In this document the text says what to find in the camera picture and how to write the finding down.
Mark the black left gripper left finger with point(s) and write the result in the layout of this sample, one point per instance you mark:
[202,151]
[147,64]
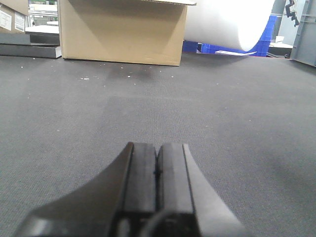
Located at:
[126,189]

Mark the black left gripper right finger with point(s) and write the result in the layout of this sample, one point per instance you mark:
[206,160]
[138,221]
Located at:
[186,192]

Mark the dark grey table mat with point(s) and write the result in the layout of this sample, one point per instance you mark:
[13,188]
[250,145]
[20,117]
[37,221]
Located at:
[250,123]

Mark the blue plastic crate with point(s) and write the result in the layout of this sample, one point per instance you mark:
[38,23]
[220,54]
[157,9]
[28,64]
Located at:
[260,49]

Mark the large cardboard box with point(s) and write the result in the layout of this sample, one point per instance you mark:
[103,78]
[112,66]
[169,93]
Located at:
[128,31]

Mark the white foam roll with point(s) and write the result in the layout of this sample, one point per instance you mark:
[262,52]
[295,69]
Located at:
[236,24]

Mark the small cardboard box with labels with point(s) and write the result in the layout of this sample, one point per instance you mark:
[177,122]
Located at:
[13,16]

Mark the black metal frame rails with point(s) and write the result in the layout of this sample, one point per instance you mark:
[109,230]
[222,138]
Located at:
[30,45]

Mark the grey metal post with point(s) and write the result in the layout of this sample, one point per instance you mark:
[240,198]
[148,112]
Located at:
[304,48]

